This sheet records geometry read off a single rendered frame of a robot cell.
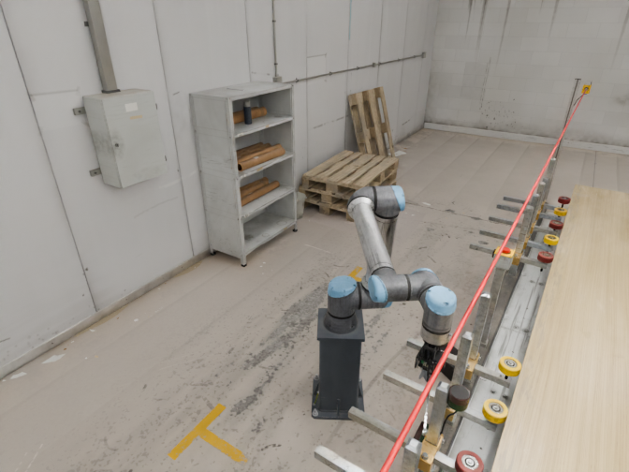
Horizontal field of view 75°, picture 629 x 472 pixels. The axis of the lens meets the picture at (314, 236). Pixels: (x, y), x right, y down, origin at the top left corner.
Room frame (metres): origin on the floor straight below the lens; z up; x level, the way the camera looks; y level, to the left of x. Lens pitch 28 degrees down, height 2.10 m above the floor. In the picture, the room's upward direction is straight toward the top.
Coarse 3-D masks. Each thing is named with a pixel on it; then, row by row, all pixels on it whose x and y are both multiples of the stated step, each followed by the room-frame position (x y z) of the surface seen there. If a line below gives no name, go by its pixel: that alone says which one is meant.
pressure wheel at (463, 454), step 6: (462, 450) 0.82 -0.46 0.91; (468, 450) 0.82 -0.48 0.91; (462, 456) 0.80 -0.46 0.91; (468, 456) 0.80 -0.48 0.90; (474, 456) 0.80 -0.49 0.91; (456, 462) 0.79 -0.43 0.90; (462, 462) 0.78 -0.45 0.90; (468, 462) 0.78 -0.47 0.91; (474, 462) 0.78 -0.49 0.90; (480, 462) 0.78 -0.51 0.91; (456, 468) 0.78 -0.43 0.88; (462, 468) 0.76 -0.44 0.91; (468, 468) 0.76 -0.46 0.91; (474, 468) 0.76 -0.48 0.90; (480, 468) 0.76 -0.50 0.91
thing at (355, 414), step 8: (352, 408) 1.01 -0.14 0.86; (352, 416) 0.99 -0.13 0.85; (360, 416) 0.98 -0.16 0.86; (368, 416) 0.98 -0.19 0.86; (368, 424) 0.95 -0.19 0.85; (376, 424) 0.95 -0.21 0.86; (384, 424) 0.95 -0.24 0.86; (376, 432) 0.94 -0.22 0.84; (384, 432) 0.92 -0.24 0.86; (392, 432) 0.92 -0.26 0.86; (400, 432) 0.92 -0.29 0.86; (392, 440) 0.90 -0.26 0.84; (440, 456) 0.83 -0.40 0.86; (440, 464) 0.81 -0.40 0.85; (448, 464) 0.80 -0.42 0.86
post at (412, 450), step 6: (408, 444) 0.67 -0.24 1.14; (414, 444) 0.67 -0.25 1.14; (420, 444) 0.68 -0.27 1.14; (408, 450) 0.66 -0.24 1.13; (414, 450) 0.66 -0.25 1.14; (420, 450) 0.68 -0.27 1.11; (402, 456) 0.67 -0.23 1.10; (408, 456) 0.66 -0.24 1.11; (414, 456) 0.66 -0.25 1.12; (402, 462) 0.67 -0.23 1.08; (408, 462) 0.66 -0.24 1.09; (414, 462) 0.65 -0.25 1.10; (402, 468) 0.67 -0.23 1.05; (408, 468) 0.66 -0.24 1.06; (414, 468) 0.65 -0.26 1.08
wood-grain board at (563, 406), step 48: (576, 192) 2.98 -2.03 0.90; (576, 240) 2.20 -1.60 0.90; (624, 240) 2.20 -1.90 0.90; (576, 288) 1.69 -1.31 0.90; (624, 288) 1.69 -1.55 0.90; (576, 336) 1.34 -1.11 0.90; (624, 336) 1.34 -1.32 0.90; (528, 384) 1.09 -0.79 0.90; (576, 384) 1.09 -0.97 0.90; (624, 384) 1.09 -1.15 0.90; (528, 432) 0.89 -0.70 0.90; (576, 432) 0.89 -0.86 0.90; (624, 432) 0.89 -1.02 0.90
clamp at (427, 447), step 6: (426, 444) 0.86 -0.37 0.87; (432, 444) 0.86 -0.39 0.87; (438, 444) 0.86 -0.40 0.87; (426, 450) 0.84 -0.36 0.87; (432, 450) 0.84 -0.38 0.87; (438, 450) 0.87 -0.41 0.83; (420, 456) 0.82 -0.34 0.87; (432, 456) 0.82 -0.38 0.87; (420, 462) 0.81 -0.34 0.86; (426, 462) 0.80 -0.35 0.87; (432, 462) 0.82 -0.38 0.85; (420, 468) 0.81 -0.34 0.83; (426, 468) 0.80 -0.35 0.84
